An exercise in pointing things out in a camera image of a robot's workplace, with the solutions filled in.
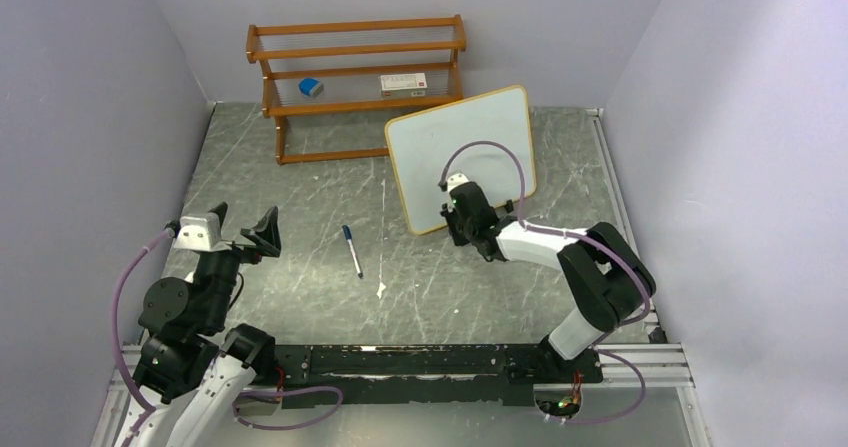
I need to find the white marker pen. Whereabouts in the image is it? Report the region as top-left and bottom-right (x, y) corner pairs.
(345, 236), (364, 279)

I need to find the whiteboard with yellow frame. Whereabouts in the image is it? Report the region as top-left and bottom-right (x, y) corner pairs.
(384, 85), (537, 235)

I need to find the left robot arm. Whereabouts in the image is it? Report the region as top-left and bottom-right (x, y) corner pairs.
(110, 202), (283, 446)

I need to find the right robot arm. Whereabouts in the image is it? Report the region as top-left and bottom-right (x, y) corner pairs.
(439, 174), (656, 381)

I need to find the blue whiteboard eraser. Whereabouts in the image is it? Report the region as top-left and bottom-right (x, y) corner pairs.
(298, 77), (324, 98)

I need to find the white cardboard box red label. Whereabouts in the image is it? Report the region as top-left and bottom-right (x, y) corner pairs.
(380, 73), (428, 99)

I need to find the wooden two-tier shelf rack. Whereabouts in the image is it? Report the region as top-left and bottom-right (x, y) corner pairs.
(245, 14), (467, 165)

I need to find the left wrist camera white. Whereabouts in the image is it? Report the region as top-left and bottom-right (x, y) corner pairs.
(173, 212), (223, 252)

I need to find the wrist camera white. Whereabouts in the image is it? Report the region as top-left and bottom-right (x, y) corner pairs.
(173, 212), (223, 252)
(444, 172), (470, 194)

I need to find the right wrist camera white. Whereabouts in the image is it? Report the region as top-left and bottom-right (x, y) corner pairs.
(444, 172), (470, 194)

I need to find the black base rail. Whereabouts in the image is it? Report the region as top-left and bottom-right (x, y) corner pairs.
(275, 344), (604, 408)

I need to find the aluminium frame rail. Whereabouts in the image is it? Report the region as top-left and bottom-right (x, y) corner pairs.
(105, 341), (697, 392)

